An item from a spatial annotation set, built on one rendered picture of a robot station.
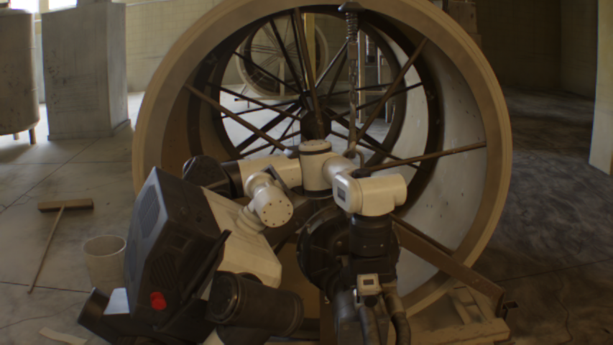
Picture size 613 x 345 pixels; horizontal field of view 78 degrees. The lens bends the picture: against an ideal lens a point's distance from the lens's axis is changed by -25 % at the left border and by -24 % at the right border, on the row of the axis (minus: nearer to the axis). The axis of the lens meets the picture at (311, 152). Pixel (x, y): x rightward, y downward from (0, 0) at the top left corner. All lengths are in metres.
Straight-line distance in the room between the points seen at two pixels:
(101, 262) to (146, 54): 10.25
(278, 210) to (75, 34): 6.88
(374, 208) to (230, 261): 0.29
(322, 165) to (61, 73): 6.87
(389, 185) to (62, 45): 7.10
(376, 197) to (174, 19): 11.66
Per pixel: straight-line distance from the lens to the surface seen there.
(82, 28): 7.58
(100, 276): 2.81
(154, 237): 0.87
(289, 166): 1.17
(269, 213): 0.93
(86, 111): 7.64
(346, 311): 1.17
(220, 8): 1.89
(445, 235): 2.56
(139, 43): 12.72
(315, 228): 1.30
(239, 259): 0.89
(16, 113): 7.69
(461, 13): 7.94
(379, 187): 0.95
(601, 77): 5.91
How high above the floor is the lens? 1.55
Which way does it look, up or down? 16 degrees down
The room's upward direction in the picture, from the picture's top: 1 degrees counter-clockwise
